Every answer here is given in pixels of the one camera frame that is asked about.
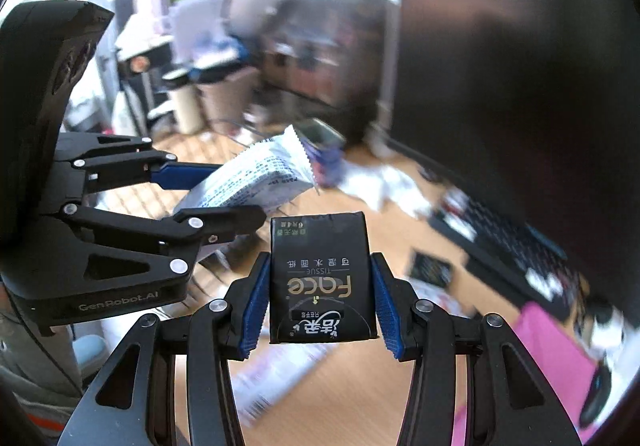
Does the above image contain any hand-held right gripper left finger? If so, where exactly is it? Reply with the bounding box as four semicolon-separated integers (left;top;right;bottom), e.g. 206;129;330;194
57;253;273;446

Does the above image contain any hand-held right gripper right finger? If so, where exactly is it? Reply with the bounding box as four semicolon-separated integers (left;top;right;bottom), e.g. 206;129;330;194
370;252;583;446

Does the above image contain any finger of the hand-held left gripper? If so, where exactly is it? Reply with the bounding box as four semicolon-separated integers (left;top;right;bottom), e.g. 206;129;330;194
42;202;267;277
52;133;223;193

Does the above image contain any white wafer snack packet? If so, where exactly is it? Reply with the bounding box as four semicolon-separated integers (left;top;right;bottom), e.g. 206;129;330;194
232;341;341;419
172;126;321;221

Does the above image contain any black tissue packet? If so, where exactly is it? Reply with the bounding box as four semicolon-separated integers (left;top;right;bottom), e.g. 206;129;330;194
270;212;379;345

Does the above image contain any white cylinder bin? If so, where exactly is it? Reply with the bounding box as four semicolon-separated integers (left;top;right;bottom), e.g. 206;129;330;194
167;86;206;135

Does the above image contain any blue tin can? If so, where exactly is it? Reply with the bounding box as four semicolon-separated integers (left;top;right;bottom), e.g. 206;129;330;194
299;120;347;187

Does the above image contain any white cloth towel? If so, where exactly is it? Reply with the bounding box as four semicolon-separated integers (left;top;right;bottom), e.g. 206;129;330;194
345;165;432;217

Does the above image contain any black mechanical keyboard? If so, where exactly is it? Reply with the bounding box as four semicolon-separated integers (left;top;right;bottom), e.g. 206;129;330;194
429;190;592;313

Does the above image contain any pink mouse mat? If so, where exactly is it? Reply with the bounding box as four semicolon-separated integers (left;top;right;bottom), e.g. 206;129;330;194
515;303;603;427

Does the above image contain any dark translucent storage box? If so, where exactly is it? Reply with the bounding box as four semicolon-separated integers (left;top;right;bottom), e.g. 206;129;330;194
259;0;397;143

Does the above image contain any black computer mouse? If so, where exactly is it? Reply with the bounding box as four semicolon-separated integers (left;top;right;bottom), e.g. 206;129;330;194
580;361;617;427

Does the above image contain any grey clothing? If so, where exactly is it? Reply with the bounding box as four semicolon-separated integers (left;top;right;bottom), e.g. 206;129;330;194
0;276;106;446

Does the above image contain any black curved computer monitor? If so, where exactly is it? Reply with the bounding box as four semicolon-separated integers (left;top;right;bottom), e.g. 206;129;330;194
390;0;640;277

